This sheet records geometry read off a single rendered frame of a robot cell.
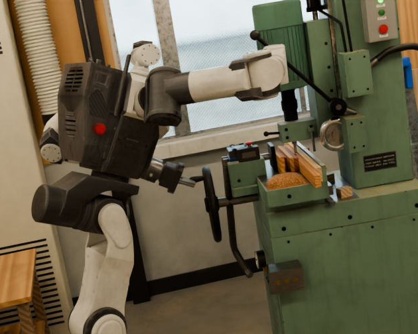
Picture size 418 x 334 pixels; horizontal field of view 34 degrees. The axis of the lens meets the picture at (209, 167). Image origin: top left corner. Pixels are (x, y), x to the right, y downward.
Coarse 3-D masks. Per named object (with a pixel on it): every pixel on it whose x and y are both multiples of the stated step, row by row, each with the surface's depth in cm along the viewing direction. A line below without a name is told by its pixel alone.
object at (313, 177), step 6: (300, 156) 254; (300, 162) 246; (306, 162) 244; (300, 168) 248; (306, 168) 236; (312, 168) 234; (306, 174) 238; (312, 174) 227; (318, 174) 225; (312, 180) 229; (318, 180) 224; (318, 186) 225
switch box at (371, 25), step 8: (360, 0) 236; (368, 0) 231; (376, 0) 231; (384, 0) 231; (392, 0) 231; (368, 8) 231; (376, 8) 231; (384, 8) 231; (392, 8) 232; (368, 16) 232; (376, 16) 232; (384, 16) 232; (392, 16) 232; (368, 24) 232; (376, 24) 232; (384, 24) 233; (392, 24) 233; (368, 32) 233; (376, 32) 233; (392, 32) 233; (368, 40) 235; (376, 40) 234
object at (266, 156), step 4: (268, 144) 259; (272, 144) 256; (268, 148) 261; (272, 148) 253; (268, 152) 262; (272, 152) 254; (264, 156) 257; (268, 156) 257; (272, 156) 254; (272, 160) 255; (276, 160) 254; (272, 164) 257; (276, 164) 255; (276, 168) 255
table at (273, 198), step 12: (264, 180) 244; (240, 192) 251; (252, 192) 252; (264, 192) 235; (276, 192) 230; (288, 192) 231; (300, 192) 231; (312, 192) 231; (324, 192) 232; (276, 204) 231; (288, 204) 232
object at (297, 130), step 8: (304, 120) 253; (312, 120) 252; (280, 128) 252; (288, 128) 251; (296, 128) 252; (304, 128) 252; (280, 136) 255; (288, 136) 252; (296, 136) 252; (304, 136) 253
